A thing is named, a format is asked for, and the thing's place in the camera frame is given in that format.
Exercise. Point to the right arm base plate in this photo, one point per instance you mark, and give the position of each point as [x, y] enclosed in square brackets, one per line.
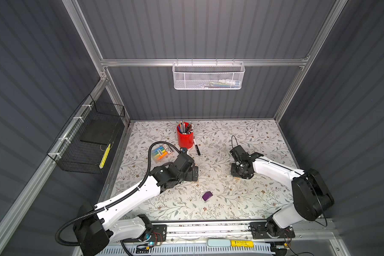
[262, 230]

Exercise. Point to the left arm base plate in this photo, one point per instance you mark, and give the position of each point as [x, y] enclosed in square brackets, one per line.
[156, 233]

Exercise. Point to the purple block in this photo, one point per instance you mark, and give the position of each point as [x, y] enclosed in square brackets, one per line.
[207, 195]

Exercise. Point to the pens in cup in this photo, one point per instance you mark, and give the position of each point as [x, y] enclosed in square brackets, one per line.
[185, 127]

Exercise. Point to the yellow marker in basket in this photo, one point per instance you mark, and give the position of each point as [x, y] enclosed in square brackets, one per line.
[105, 156]

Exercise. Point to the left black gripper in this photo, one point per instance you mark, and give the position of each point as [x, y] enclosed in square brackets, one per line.
[190, 177]

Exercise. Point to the red pen cup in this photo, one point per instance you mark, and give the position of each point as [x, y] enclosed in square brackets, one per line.
[185, 140]

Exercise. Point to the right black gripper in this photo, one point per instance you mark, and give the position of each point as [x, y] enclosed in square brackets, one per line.
[233, 173]

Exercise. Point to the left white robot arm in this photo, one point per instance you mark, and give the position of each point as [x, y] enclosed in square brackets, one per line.
[97, 224]

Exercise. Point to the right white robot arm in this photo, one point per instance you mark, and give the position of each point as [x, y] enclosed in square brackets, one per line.
[311, 196]

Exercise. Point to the black wire basket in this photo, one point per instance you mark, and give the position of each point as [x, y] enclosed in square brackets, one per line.
[80, 147]

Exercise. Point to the markers in white basket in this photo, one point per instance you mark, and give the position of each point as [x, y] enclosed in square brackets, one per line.
[222, 84]

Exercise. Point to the white wire basket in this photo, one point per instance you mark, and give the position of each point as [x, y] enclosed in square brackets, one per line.
[190, 75]

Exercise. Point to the black marker pen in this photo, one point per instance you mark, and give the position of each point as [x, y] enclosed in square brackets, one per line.
[197, 147]

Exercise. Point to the colourful crayon box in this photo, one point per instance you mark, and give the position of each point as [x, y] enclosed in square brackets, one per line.
[161, 151]

